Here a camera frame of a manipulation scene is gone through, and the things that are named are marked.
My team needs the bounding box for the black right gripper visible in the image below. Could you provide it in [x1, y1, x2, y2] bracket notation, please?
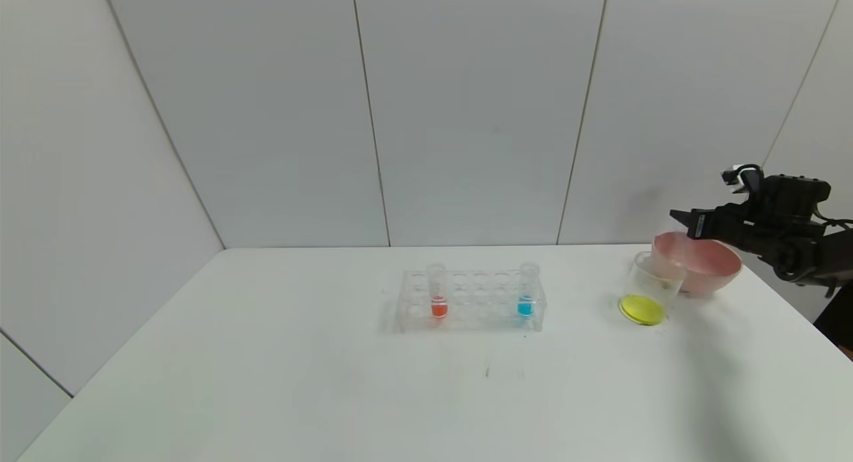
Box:
[669, 203, 758, 247]

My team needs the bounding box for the blue pigment plastic test tube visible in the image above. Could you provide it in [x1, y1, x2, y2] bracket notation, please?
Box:
[516, 263, 540, 319]

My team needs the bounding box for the clear glass beaker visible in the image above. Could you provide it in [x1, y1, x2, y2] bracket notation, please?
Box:
[618, 251, 687, 327]

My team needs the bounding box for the clear acrylic test tube rack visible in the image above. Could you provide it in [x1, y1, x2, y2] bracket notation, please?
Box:
[398, 267, 548, 334]

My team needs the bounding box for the orange pigment plastic test tube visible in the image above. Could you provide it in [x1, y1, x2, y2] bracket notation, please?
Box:
[426, 263, 449, 319]

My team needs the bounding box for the pink plastic bowl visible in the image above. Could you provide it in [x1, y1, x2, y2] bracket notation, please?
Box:
[650, 232, 743, 297]

